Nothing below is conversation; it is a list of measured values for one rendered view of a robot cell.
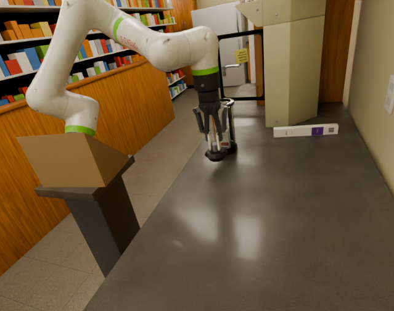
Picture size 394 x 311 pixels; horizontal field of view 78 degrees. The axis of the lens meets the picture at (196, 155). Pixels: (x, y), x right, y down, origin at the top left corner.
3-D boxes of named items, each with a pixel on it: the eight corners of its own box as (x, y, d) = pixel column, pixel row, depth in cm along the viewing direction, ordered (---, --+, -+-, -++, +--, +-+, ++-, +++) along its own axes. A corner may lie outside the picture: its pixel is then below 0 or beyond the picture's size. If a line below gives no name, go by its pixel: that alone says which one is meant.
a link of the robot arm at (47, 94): (20, 99, 104) (67, -27, 89) (61, 112, 115) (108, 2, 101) (21, 113, 95) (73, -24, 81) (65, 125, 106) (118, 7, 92)
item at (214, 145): (230, 152, 100) (229, 138, 97) (225, 164, 93) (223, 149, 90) (209, 152, 103) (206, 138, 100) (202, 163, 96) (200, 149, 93)
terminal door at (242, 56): (267, 100, 149) (266, 28, 131) (221, 100, 163) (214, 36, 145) (267, 100, 150) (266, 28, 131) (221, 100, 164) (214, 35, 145)
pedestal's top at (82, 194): (37, 196, 108) (33, 189, 106) (86, 160, 134) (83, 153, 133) (95, 202, 97) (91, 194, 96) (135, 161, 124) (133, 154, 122)
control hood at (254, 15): (269, 23, 130) (269, 1, 126) (262, 26, 104) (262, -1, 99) (247, 26, 134) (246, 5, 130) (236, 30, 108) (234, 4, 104)
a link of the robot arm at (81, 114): (53, 134, 108) (60, 95, 113) (87, 142, 119) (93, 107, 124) (63, 127, 100) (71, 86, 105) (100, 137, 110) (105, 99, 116)
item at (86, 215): (86, 322, 146) (8, 207, 104) (127, 256, 185) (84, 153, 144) (156, 344, 130) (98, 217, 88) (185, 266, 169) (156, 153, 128)
